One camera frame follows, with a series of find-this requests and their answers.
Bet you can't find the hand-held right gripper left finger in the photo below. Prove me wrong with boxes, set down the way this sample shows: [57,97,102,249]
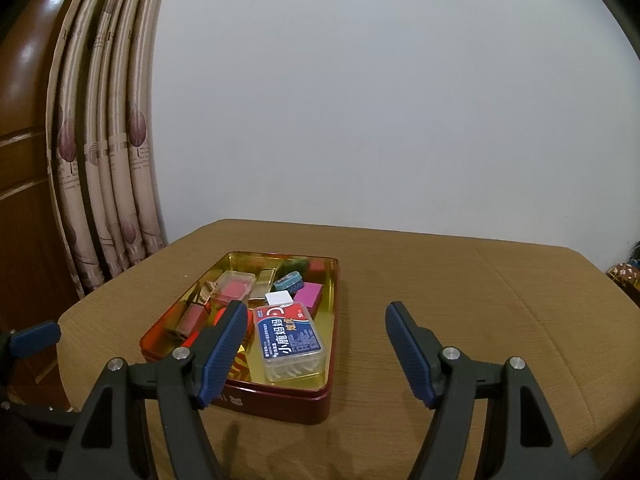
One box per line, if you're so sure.
[59,300,249,480]

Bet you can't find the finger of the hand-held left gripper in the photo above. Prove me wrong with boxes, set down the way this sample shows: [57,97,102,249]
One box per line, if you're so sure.
[0,322,62,361]

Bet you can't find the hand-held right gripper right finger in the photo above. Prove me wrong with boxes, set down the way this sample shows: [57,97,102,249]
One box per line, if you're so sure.
[385,301,603,480]

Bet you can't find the mauve box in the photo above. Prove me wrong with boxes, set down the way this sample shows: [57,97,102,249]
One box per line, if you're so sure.
[175,302,211,338]

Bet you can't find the clear floss box blue label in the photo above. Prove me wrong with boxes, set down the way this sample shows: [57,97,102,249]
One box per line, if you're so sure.
[252,302,328,385]

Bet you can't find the red tin box gold inside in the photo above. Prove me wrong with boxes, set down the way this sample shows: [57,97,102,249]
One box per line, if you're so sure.
[139,251,340,425]

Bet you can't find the clear pink box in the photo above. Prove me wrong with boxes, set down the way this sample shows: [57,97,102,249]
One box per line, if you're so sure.
[210,270,256,308]

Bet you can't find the gold bar case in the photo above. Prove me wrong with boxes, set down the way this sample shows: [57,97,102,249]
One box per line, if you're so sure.
[250,267,278,303]

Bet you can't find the small blue oval tin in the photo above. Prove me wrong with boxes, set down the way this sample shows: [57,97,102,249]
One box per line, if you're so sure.
[273,270,304,292]

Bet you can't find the magenta box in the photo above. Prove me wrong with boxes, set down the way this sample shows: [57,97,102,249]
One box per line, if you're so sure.
[292,281,323,318]

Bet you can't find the brown wooden door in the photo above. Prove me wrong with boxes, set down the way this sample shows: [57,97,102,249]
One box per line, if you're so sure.
[0,0,86,411]

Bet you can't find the beige patterned curtain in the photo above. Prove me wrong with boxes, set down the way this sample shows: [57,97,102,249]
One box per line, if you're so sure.
[45,0,173,301]

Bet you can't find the dark floral cloth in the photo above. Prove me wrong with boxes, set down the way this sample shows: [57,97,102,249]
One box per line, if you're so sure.
[605,242,640,306]

